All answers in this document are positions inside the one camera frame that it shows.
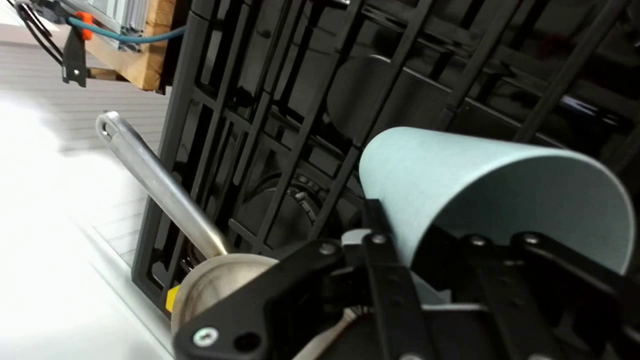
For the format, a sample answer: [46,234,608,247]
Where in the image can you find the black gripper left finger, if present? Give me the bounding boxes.
[172,201,435,360]

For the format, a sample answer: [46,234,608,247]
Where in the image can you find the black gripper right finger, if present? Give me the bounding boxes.
[461,232,640,360]

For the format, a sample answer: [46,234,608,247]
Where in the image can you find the light teal plastic cup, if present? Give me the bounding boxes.
[358,126,636,274]

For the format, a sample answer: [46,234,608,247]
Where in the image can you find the stainless steel saucepan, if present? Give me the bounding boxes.
[96,113,275,334]

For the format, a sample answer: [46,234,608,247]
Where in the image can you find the wooden block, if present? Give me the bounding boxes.
[86,0,180,93]

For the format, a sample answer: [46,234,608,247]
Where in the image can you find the black clamp orange handle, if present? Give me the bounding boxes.
[61,12,94,89]

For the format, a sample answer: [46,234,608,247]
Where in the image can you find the blue cable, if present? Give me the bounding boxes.
[66,15,187,48]

